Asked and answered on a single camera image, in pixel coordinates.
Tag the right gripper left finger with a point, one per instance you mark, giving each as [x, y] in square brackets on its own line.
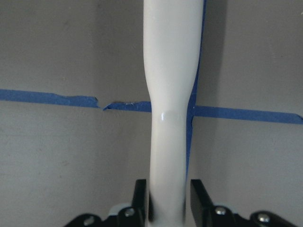
[139, 202]

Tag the white hand brush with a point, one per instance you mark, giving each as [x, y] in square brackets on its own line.
[171, 47]

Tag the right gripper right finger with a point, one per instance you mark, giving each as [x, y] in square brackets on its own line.
[200, 203]

